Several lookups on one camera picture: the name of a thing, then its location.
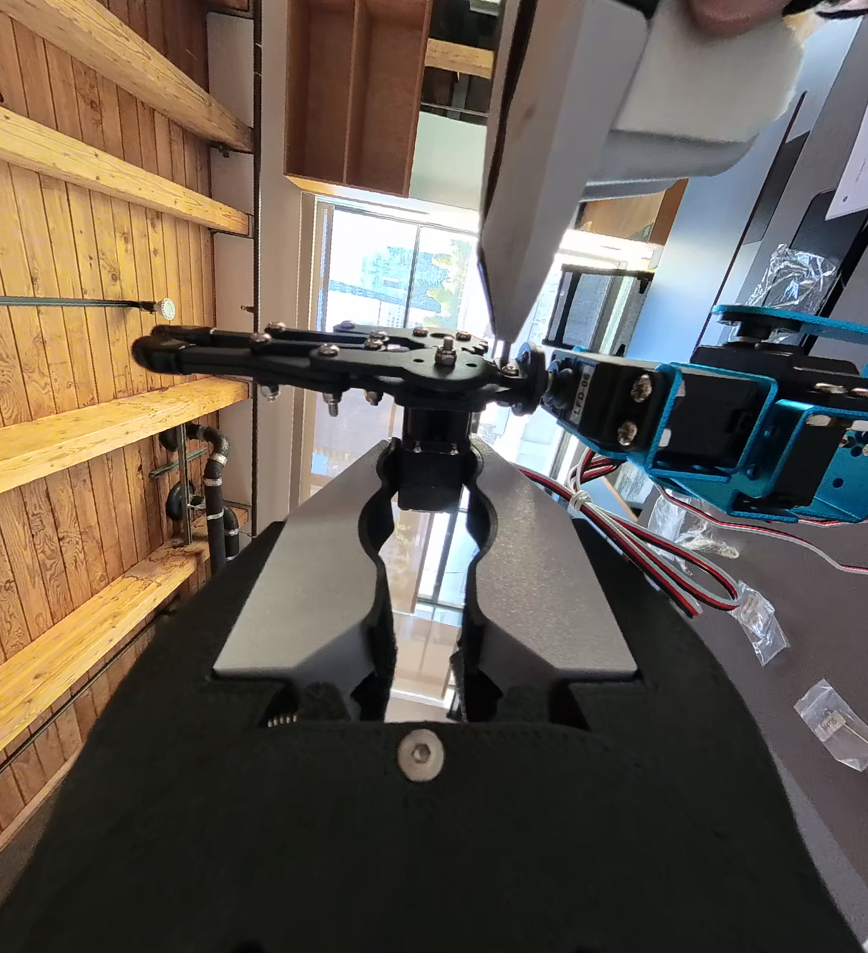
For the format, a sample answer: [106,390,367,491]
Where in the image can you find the ceiling rod with round fixture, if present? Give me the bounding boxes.
[0,294,177,321]

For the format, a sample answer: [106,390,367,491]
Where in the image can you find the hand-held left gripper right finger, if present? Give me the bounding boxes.
[449,438,641,722]

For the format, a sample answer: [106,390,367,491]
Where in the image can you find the blue and black toy robot arm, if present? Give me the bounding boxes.
[132,301,868,524]

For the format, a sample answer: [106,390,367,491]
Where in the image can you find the red white black servo cable bundle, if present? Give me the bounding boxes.
[516,454,868,620]

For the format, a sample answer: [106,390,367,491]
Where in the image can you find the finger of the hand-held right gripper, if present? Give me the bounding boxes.
[477,0,807,352]

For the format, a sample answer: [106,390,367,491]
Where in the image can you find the black insulated pipes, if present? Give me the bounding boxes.
[157,423,243,576]

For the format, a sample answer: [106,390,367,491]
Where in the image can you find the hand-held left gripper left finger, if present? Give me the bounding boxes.
[212,438,399,722]

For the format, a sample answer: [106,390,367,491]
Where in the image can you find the grey desk with slot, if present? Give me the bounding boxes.
[623,0,867,362]

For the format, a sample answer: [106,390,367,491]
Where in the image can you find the small clear plastic bag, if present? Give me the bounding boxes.
[793,678,868,777]
[732,594,790,667]

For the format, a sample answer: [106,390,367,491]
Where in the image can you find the black office chair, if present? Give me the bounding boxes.
[545,263,656,367]

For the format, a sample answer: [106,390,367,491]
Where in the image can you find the dark desk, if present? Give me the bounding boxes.
[575,0,868,953]

